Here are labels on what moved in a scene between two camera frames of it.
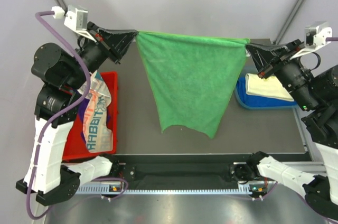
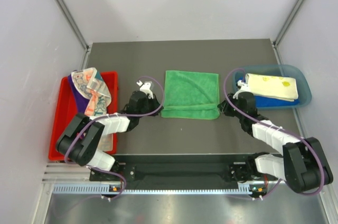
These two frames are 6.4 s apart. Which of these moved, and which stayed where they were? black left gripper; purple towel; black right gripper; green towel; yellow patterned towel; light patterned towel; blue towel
Moved: black right gripper; green towel; black left gripper
Stayed: light patterned towel; yellow patterned towel; purple towel; blue towel
